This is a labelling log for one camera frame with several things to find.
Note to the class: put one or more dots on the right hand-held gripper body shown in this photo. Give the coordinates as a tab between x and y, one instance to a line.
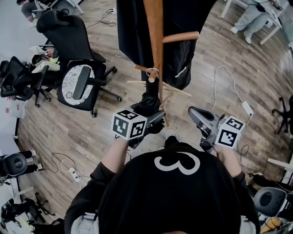
229	137

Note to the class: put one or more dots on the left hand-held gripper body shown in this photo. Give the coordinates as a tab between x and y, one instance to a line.
124	124

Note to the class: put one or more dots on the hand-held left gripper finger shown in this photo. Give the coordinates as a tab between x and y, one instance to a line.
156	118

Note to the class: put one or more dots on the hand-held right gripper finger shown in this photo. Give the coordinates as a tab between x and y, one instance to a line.
196	121
206	111

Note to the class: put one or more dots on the black umbrella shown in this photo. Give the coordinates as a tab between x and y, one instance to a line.
151	100

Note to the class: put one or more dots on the wooden coat rack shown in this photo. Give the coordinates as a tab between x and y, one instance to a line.
155	34

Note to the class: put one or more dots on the person's right forearm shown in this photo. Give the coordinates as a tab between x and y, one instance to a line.
229	162

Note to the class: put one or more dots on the person's left forearm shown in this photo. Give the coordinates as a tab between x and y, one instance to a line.
115	155

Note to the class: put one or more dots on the person's white shoe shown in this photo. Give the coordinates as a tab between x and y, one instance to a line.
170	133

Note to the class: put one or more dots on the white power strip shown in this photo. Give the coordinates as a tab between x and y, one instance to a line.
75	174
111	10
247	107

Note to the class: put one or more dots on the pale wooden clothes hanger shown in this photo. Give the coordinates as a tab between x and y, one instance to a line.
136	82

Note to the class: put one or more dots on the white desk edge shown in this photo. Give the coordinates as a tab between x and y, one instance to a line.
279	162

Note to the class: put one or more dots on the patterned white seat cushion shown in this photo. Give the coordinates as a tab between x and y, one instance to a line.
68	86

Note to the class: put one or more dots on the grey rounded device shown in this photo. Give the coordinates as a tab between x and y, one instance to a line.
267	201
14	163

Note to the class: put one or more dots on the person's black printed shirt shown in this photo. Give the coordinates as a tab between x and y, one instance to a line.
171	194

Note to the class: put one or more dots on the black hanging garment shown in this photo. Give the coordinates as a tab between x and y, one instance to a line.
132	34

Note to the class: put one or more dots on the orange cylinder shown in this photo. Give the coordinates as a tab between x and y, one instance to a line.
271	225

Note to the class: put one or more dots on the white table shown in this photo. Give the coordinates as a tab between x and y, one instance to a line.
270	34

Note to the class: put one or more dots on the white bag and clutter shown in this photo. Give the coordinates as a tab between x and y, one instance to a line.
42	66

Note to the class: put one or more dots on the tall-backed black office chair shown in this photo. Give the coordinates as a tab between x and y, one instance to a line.
66	38

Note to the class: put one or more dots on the clear plastic bags red labels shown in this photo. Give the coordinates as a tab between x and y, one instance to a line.
17	108

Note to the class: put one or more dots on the grey office chair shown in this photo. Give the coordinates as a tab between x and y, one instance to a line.
65	9

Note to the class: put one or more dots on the white table frame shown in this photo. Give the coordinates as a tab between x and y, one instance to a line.
17	189

